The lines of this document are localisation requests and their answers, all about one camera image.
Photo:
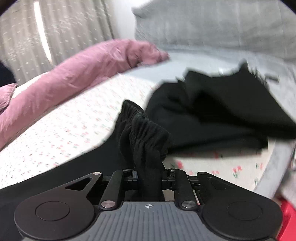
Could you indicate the black pants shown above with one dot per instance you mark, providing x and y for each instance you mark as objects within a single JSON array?
[{"x": 199, "y": 113}]

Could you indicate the cherry print bed sheet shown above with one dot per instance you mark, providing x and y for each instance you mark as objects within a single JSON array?
[{"x": 86, "y": 121}]

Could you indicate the pink duvet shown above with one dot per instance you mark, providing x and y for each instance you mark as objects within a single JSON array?
[{"x": 78, "y": 73}]

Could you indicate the grey dotted curtain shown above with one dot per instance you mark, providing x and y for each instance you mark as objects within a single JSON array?
[{"x": 36, "y": 36}]

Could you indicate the grey bed sheet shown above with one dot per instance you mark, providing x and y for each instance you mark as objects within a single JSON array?
[{"x": 277, "y": 138}]

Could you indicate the pink pillow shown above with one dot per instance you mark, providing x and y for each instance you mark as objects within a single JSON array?
[{"x": 6, "y": 93}]

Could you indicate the dark plush toy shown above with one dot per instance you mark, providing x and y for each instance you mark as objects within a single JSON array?
[{"x": 6, "y": 76}]

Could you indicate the grey quilted pillow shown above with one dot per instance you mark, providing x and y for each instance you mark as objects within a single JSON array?
[{"x": 266, "y": 27}]

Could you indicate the red stool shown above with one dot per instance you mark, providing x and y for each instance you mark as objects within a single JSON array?
[{"x": 288, "y": 228}]

